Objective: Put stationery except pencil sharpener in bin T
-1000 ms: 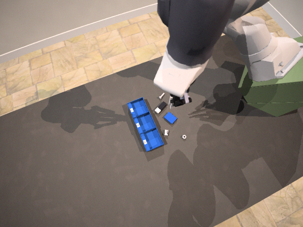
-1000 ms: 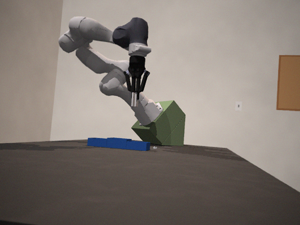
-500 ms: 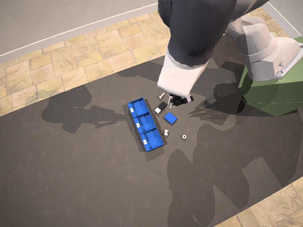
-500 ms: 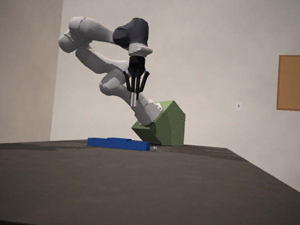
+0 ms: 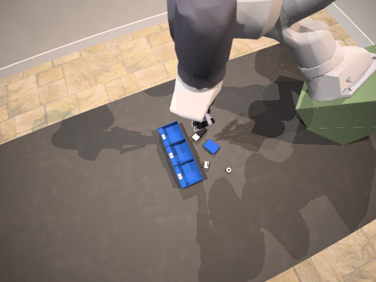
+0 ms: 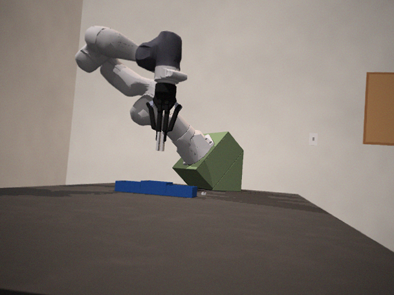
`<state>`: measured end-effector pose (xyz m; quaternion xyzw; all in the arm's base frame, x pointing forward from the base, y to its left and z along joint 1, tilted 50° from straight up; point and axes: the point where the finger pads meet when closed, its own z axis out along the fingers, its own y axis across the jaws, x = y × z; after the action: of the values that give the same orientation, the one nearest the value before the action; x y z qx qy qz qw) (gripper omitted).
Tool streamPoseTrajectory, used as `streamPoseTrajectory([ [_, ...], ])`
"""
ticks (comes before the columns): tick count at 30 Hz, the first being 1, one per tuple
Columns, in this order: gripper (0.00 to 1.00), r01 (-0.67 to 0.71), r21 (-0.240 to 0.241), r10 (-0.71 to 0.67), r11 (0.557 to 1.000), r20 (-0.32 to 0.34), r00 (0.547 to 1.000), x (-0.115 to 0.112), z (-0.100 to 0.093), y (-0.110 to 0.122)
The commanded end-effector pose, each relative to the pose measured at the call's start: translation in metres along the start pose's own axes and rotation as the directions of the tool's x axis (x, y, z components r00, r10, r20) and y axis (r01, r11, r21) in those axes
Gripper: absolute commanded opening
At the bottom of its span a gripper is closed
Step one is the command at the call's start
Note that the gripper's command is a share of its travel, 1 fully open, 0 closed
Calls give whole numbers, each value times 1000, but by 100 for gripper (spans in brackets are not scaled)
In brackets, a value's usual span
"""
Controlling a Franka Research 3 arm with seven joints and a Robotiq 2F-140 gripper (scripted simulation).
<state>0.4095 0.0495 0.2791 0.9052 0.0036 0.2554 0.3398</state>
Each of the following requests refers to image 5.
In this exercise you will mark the blue rack of three bins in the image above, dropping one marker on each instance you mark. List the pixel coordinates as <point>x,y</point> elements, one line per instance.
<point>180,154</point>

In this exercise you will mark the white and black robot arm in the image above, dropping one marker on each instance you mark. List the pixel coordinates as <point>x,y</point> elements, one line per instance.
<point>204,31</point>

